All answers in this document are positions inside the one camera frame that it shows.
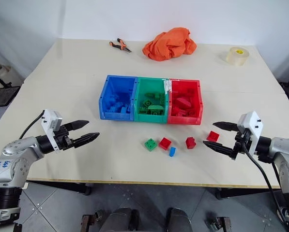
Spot dark rounded shape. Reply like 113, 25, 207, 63
103, 207, 139, 232
167, 207, 192, 232

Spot green square toy brick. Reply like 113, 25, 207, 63
144, 138, 158, 152

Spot clear tape roll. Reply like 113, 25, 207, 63
226, 46, 251, 67

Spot green arch toy brick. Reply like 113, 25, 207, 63
148, 105, 165, 116

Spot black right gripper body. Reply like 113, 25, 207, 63
230, 129, 252, 160

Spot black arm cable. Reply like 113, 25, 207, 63
240, 139, 289, 227
18, 110, 46, 140

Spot black mesh stand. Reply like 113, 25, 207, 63
0, 64, 21, 108

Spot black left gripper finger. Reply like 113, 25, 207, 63
61, 119, 90, 131
73, 132, 100, 149

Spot green plastic bin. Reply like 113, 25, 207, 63
134, 76, 170, 124

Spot red tall toy brick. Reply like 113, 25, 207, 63
185, 137, 197, 150

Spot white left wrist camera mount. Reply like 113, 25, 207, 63
41, 109, 63, 155

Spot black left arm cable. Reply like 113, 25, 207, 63
18, 110, 46, 140

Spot white tape patch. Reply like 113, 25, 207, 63
161, 77, 173, 94

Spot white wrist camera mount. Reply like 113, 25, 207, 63
237, 111, 265, 157
41, 109, 63, 155

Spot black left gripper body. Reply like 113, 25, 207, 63
52, 125, 75, 150

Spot orange black handled pliers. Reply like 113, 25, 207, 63
109, 38, 133, 54

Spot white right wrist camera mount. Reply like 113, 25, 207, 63
237, 111, 265, 157

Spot blue plastic bin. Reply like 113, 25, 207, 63
98, 74, 138, 121

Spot red round toy piece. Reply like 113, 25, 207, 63
177, 96, 192, 108

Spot red plastic bin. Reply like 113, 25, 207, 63
167, 78, 204, 126

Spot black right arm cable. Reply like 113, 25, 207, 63
240, 139, 289, 227

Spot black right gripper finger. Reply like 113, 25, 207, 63
202, 140, 235, 159
212, 121, 239, 132

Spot red square toy brick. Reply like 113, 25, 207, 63
206, 130, 220, 142
158, 137, 172, 150

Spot orange crumpled cloth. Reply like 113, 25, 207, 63
142, 27, 198, 62

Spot white handwritten label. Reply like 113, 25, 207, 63
0, 158, 15, 175

